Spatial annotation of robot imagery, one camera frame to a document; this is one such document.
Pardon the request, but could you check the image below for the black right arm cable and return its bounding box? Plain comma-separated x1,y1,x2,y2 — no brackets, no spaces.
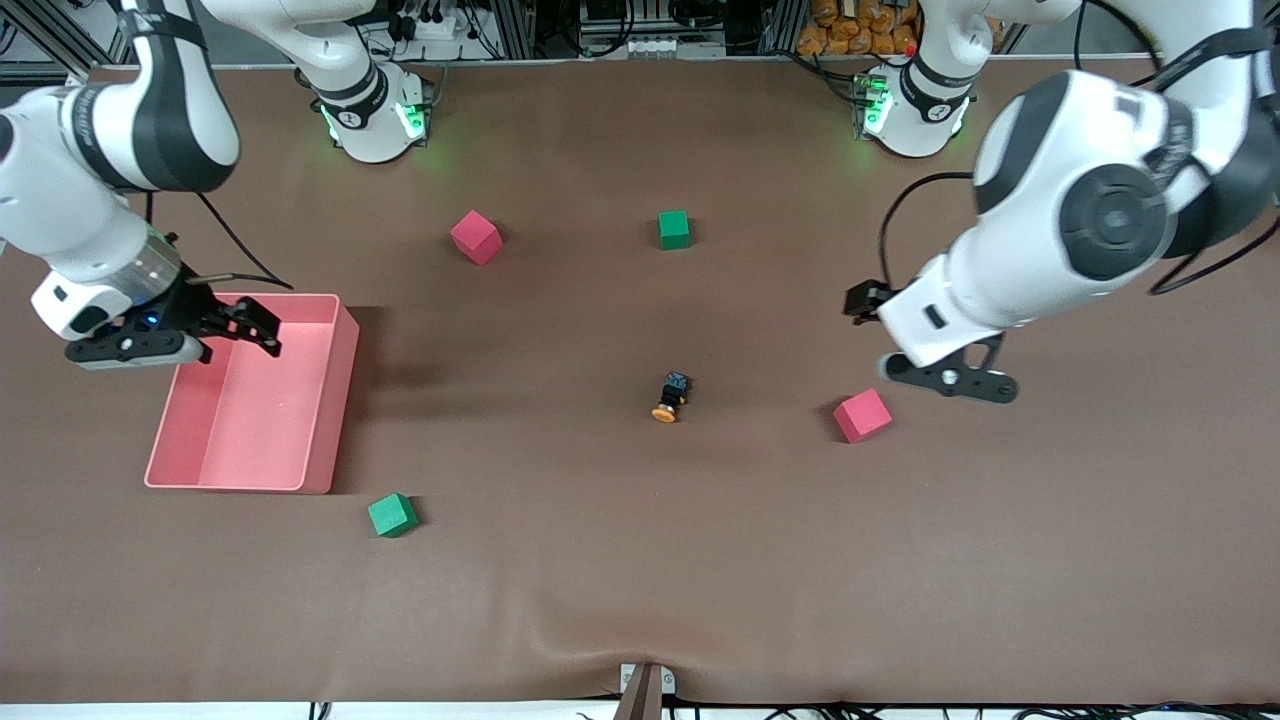
145,190,293,291

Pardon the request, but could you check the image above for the white power strip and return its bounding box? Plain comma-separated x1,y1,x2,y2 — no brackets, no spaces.
395,8,463,41

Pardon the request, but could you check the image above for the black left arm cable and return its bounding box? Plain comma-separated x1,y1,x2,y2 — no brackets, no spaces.
878,172,1280,297

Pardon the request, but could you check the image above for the orange items pile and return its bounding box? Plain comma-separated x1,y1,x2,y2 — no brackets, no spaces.
797,0,921,57

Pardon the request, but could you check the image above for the pink foam cube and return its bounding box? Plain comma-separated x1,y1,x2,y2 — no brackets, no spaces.
449,210,504,267
833,388,894,444

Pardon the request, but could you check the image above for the orange capped push button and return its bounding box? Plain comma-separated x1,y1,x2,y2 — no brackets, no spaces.
651,371,693,425

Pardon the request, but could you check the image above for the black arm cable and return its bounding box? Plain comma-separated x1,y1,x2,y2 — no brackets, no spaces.
145,190,293,291
878,172,1280,297

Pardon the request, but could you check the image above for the pink plastic tray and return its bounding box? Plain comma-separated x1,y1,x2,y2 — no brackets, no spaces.
144,292,360,495

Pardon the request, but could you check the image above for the brown table cover mat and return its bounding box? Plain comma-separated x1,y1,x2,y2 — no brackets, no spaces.
0,55,1280,706

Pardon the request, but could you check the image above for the aluminium frame strut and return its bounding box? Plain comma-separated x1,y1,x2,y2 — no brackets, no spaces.
0,0,91,96

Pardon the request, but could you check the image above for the metal table clamp bracket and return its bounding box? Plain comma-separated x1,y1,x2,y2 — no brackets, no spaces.
618,662,677,720

